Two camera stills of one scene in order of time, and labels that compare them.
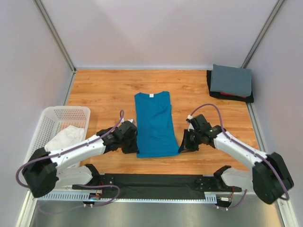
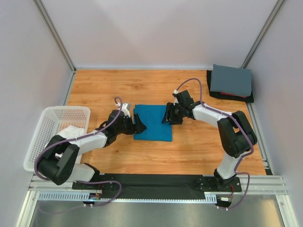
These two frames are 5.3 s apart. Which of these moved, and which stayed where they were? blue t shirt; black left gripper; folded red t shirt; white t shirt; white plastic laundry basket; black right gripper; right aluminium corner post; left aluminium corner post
Moved: blue t shirt; black left gripper; black right gripper
Stayed: left aluminium corner post; folded red t shirt; right aluminium corner post; white t shirt; white plastic laundry basket
